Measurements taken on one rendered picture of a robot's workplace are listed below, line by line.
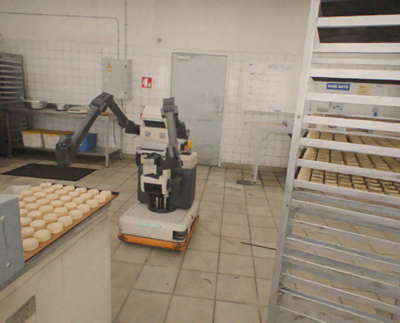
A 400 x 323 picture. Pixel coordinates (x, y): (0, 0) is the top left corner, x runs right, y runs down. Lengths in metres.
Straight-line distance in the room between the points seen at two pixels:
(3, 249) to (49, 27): 5.86
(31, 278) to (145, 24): 4.99
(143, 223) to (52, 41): 4.52
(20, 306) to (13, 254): 0.42
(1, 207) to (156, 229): 1.99
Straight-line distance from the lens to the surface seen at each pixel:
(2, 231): 0.67
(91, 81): 5.93
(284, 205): 1.27
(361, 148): 1.24
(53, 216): 1.19
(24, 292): 1.09
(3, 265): 0.69
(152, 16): 5.64
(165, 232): 2.54
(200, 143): 5.44
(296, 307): 2.05
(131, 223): 2.62
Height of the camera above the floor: 1.41
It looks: 14 degrees down
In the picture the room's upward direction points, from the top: 4 degrees clockwise
